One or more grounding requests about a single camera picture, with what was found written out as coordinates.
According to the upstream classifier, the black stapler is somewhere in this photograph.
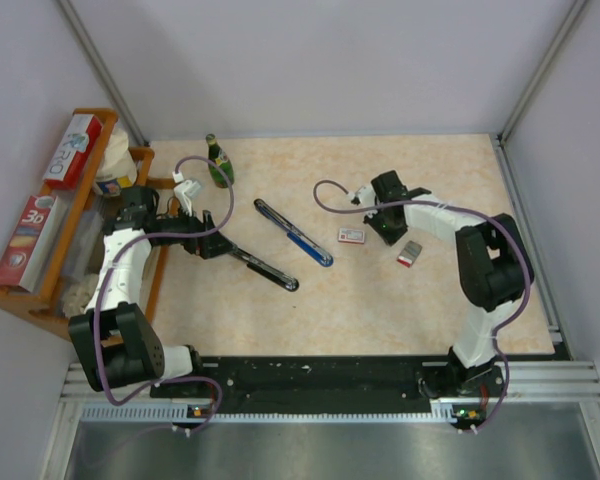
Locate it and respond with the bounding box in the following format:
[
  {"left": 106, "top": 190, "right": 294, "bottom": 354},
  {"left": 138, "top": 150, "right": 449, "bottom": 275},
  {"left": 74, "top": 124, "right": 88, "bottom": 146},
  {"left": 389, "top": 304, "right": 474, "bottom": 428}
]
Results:
[{"left": 231, "top": 248, "right": 300, "bottom": 292}]

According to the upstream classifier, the wooden shelf rack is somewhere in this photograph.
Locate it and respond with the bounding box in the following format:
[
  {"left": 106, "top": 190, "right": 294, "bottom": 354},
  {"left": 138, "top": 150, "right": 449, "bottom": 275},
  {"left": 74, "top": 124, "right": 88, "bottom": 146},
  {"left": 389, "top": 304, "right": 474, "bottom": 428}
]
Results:
[{"left": 0, "top": 106, "right": 185, "bottom": 347}]

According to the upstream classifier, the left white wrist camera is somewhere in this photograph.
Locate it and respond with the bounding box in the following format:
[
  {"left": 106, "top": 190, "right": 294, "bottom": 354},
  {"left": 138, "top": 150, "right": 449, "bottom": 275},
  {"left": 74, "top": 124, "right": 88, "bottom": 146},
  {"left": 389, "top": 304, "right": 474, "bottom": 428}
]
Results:
[{"left": 172, "top": 171, "right": 203, "bottom": 216}]

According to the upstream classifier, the green glass bottle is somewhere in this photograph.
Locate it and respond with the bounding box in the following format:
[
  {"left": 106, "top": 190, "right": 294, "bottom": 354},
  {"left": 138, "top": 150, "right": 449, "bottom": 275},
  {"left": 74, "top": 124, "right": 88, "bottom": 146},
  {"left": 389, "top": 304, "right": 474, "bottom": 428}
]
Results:
[{"left": 205, "top": 134, "right": 235, "bottom": 188}]

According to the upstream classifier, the white cloth roll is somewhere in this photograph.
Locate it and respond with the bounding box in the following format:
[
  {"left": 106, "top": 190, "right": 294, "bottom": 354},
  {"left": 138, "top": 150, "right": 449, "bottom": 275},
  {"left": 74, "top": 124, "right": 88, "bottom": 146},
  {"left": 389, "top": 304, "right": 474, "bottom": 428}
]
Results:
[{"left": 61, "top": 275, "right": 98, "bottom": 318}]

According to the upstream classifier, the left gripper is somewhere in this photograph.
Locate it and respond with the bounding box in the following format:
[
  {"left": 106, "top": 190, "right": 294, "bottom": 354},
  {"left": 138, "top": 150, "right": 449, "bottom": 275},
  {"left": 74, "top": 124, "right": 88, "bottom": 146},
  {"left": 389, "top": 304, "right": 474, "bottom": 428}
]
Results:
[{"left": 153, "top": 201, "right": 236, "bottom": 259}]

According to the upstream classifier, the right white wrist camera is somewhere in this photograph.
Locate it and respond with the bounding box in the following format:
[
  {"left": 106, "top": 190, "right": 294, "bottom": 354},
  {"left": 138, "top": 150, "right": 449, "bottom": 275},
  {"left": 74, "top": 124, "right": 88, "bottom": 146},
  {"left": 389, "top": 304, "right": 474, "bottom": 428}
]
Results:
[{"left": 347, "top": 185, "right": 376, "bottom": 208}]

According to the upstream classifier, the white paper bag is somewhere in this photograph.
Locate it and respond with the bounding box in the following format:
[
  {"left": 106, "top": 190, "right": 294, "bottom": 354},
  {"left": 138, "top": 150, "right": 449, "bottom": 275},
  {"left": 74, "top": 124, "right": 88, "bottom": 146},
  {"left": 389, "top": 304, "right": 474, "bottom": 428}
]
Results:
[{"left": 92, "top": 125, "right": 138, "bottom": 197}]

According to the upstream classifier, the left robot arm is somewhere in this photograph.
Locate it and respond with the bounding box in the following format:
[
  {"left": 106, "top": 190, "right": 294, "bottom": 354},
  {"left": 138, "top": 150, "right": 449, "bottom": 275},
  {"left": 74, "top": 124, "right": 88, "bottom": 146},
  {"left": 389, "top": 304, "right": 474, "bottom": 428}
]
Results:
[{"left": 69, "top": 179, "right": 233, "bottom": 397}]

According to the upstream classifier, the red white box upper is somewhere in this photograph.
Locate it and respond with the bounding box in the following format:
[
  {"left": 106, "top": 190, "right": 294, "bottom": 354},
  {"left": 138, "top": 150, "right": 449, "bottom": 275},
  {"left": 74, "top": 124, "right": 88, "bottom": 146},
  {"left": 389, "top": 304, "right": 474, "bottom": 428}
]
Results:
[{"left": 43, "top": 114, "right": 102, "bottom": 190}]

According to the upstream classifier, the red staple box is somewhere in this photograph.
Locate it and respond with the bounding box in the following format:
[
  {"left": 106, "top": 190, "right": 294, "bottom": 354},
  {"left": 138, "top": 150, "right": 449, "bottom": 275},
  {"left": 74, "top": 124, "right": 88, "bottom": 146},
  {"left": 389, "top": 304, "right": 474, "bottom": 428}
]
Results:
[{"left": 337, "top": 227, "right": 366, "bottom": 245}]

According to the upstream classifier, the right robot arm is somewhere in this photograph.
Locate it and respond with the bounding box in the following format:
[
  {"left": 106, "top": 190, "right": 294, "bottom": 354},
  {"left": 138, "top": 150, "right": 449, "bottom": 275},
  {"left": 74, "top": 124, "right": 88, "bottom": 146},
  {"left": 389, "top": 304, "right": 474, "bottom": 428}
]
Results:
[{"left": 351, "top": 170, "right": 534, "bottom": 396}]

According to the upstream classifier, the red white box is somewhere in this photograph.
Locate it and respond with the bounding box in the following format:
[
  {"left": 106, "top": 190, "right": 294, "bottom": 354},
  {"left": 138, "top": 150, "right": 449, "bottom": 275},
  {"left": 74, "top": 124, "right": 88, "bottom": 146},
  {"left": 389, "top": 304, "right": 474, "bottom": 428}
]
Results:
[
  {"left": 0, "top": 195, "right": 66, "bottom": 293},
  {"left": 43, "top": 114, "right": 102, "bottom": 190}
]

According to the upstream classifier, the blue stapler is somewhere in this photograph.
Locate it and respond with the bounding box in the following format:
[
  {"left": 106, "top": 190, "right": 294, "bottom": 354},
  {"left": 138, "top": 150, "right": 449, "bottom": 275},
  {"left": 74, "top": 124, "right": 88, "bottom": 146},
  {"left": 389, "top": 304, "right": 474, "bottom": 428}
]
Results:
[{"left": 253, "top": 198, "right": 334, "bottom": 267}]

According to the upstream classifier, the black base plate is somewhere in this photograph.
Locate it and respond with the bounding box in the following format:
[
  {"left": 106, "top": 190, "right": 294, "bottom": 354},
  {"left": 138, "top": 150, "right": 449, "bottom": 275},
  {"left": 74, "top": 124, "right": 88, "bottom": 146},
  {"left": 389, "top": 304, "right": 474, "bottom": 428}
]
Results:
[{"left": 150, "top": 355, "right": 504, "bottom": 415}]

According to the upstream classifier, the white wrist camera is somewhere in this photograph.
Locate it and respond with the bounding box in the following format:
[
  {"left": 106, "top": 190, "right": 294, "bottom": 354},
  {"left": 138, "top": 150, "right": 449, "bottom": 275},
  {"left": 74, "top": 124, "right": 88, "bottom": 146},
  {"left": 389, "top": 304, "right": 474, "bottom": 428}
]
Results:
[
  {"left": 172, "top": 171, "right": 203, "bottom": 216},
  {"left": 347, "top": 185, "right": 376, "bottom": 208}
]

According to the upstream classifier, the red white box lower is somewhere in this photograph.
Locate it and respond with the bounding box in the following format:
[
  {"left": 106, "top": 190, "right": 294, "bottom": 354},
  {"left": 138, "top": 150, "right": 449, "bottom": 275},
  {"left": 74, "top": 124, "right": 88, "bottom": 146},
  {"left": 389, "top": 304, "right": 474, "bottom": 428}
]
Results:
[{"left": 0, "top": 195, "right": 66, "bottom": 293}]

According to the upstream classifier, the red staple tray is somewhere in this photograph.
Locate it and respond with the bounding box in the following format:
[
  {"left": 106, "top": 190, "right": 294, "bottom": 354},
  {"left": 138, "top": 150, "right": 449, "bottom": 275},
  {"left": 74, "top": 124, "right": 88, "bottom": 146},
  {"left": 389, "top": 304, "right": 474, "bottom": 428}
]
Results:
[{"left": 396, "top": 240, "right": 423, "bottom": 268}]

